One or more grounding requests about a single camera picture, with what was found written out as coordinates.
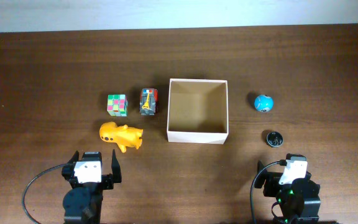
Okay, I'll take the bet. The grey red toy truck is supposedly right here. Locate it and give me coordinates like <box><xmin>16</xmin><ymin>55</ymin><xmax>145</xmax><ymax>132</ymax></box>
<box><xmin>139</xmin><ymin>88</ymin><xmax>158</xmax><ymax>116</ymax></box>

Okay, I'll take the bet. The right black cable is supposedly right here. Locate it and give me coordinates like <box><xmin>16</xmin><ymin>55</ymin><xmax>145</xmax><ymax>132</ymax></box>
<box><xmin>249</xmin><ymin>160</ymin><xmax>287</xmax><ymax>224</ymax></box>

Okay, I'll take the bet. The open pink cardboard box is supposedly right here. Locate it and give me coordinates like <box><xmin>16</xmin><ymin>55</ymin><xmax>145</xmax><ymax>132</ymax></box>
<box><xmin>167</xmin><ymin>78</ymin><xmax>229</xmax><ymax>144</ymax></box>

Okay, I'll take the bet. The yellow rubber animal toy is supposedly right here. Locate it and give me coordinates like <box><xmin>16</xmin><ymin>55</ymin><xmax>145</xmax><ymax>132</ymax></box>
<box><xmin>99</xmin><ymin>121</ymin><xmax>143</xmax><ymax>153</ymax></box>

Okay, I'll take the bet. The black round disc toy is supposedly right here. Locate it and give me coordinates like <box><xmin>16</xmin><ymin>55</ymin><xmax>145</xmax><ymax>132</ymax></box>
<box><xmin>266</xmin><ymin>131</ymin><xmax>283</xmax><ymax>147</ymax></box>

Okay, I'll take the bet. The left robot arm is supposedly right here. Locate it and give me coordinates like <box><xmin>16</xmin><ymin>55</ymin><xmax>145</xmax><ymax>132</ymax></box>
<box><xmin>62</xmin><ymin>151</ymin><xmax>122</xmax><ymax>224</ymax></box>

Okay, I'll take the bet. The black cable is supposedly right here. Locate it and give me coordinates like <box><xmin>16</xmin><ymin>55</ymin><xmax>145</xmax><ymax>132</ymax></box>
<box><xmin>249</xmin><ymin>160</ymin><xmax>287</xmax><ymax>224</ymax></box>
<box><xmin>22</xmin><ymin>163</ymin><xmax>70</xmax><ymax>223</ymax></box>

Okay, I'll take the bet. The left black cable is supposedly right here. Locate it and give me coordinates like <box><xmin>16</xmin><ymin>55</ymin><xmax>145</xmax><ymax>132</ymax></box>
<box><xmin>22</xmin><ymin>163</ymin><xmax>70</xmax><ymax>223</ymax></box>

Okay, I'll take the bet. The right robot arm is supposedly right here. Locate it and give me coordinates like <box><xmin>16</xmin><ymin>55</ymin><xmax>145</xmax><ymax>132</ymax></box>
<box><xmin>250</xmin><ymin>158</ymin><xmax>321</xmax><ymax>224</ymax></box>

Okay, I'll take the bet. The blue toy ball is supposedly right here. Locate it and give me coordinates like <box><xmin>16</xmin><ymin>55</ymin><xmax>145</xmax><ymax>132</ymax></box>
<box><xmin>254</xmin><ymin>95</ymin><xmax>274</xmax><ymax>112</ymax></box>

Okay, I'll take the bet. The colourful puzzle cube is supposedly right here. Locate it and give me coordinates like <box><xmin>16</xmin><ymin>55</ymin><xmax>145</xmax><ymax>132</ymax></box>
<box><xmin>107</xmin><ymin>94</ymin><xmax>127</xmax><ymax>117</ymax></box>

